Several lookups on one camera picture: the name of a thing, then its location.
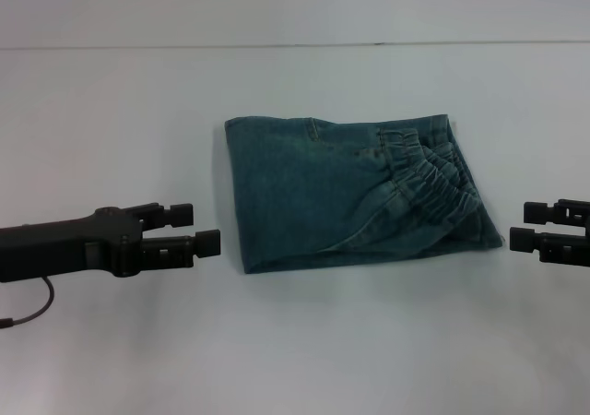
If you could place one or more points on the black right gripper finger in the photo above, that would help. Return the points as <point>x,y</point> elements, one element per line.
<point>544,244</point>
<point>548,212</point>

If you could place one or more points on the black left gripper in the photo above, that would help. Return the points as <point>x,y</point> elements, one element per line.
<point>69,244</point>

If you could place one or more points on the blue denim shorts with embroidery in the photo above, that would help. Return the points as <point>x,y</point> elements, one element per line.
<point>322,193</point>

